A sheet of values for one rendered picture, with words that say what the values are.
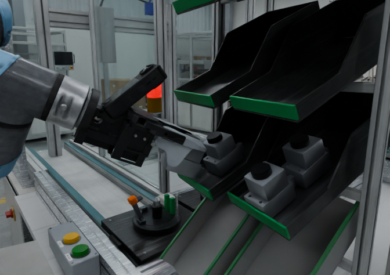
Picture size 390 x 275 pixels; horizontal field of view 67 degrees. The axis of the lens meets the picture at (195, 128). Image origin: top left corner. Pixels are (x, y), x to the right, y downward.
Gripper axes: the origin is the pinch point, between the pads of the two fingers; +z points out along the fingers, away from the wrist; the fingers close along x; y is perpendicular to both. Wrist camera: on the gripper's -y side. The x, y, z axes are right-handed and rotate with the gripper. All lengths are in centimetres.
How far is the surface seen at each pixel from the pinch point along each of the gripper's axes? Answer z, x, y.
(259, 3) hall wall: 511, -1065, -434
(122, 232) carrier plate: 3.4, -23.0, 35.0
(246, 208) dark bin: 6.4, 13.5, 4.9
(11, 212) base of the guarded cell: -24, -113, 90
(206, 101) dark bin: -3.7, 4.8, -7.2
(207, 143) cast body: 2.6, -0.3, 0.0
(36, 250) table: -13, -40, 57
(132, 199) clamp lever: 1.6, -22.1, 24.7
